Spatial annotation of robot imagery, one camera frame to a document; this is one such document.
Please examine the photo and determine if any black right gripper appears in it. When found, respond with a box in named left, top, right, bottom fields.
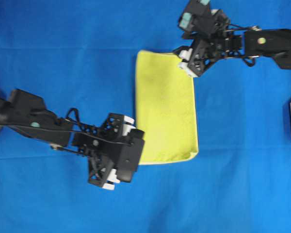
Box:
left=172, top=38, right=242, bottom=78

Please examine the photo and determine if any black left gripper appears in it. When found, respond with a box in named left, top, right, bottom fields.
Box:
left=71, top=113, right=136, bottom=190

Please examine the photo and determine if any yellow-green microfiber towel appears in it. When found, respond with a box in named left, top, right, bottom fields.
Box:
left=135, top=50, right=199, bottom=165

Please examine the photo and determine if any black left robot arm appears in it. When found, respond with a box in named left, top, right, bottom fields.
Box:
left=0, top=89, right=145, bottom=190

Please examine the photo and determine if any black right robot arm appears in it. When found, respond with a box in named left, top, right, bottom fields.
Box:
left=173, top=29, right=291, bottom=78

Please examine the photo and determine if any blue table cloth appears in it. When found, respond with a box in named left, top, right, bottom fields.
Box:
left=0, top=0, right=291, bottom=233

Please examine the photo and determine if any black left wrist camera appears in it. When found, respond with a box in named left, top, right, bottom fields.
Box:
left=115, top=129, right=145, bottom=183

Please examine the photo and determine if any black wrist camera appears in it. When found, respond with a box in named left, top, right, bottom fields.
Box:
left=178, top=0, right=230, bottom=39
left=115, top=129, right=145, bottom=183

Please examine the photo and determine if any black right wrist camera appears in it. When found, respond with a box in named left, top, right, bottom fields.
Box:
left=178, top=0, right=230, bottom=39

